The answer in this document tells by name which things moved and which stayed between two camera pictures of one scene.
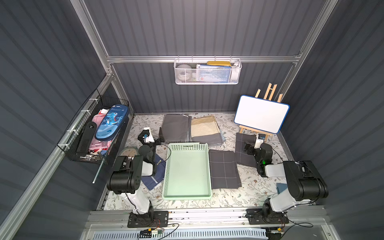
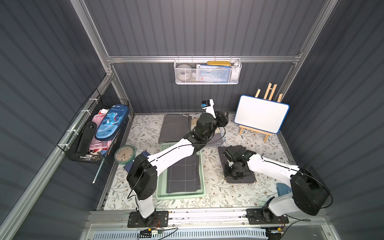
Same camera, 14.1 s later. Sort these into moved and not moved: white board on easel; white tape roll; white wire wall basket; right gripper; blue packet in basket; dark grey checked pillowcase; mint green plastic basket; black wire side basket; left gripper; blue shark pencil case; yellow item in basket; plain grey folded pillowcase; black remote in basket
Moved: right gripper; mint green plastic basket; dark grey checked pillowcase; left gripper
Not moved: blue shark pencil case; black remote in basket; blue packet in basket; plain grey folded pillowcase; white wire wall basket; yellow item in basket; white tape roll; black wire side basket; white board on easel
